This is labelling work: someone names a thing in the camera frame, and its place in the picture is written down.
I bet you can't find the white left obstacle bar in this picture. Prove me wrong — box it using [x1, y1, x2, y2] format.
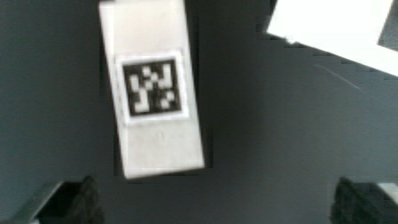
[267, 0, 398, 76]

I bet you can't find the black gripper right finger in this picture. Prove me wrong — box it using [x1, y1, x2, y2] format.
[331, 177, 398, 224]

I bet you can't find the white leg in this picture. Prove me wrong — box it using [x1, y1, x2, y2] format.
[100, 0, 204, 179]

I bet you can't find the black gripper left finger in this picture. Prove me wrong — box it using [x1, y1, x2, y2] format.
[37, 176, 105, 224]

